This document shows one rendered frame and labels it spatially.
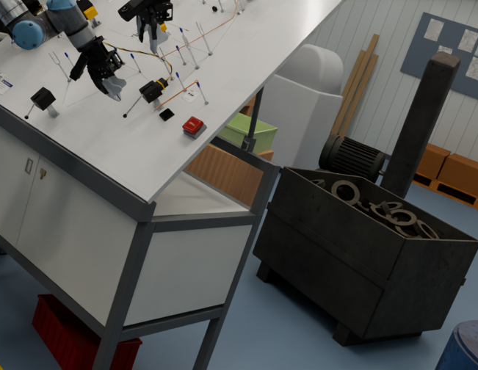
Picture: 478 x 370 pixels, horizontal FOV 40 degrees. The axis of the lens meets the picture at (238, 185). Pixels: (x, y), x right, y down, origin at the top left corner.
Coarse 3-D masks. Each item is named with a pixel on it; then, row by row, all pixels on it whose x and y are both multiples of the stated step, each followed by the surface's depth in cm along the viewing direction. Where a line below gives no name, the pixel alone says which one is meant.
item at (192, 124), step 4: (192, 116) 205; (188, 120) 204; (192, 120) 204; (196, 120) 203; (200, 120) 203; (184, 124) 204; (188, 124) 203; (192, 124) 203; (196, 124) 202; (200, 124) 202; (184, 128) 204; (188, 128) 202; (192, 128) 202; (196, 128) 202; (192, 132) 201
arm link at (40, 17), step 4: (44, 12) 187; (36, 16) 187; (40, 16) 186; (44, 16) 186; (40, 20) 185; (44, 20) 186; (48, 20) 186; (44, 24) 183; (48, 24) 186; (52, 24) 186; (48, 28) 186; (52, 28) 187; (48, 32) 186; (52, 32) 188; (56, 32) 188; (48, 36) 187; (52, 36) 189
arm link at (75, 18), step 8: (48, 0) 187; (56, 0) 184; (64, 0) 184; (72, 0) 187; (48, 8) 186; (56, 8) 185; (64, 8) 185; (72, 8) 186; (48, 16) 186; (56, 16) 186; (64, 16) 186; (72, 16) 186; (80, 16) 188; (56, 24) 186; (64, 24) 187; (72, 24) 187; (80, 24) 188; (72, 32) 189
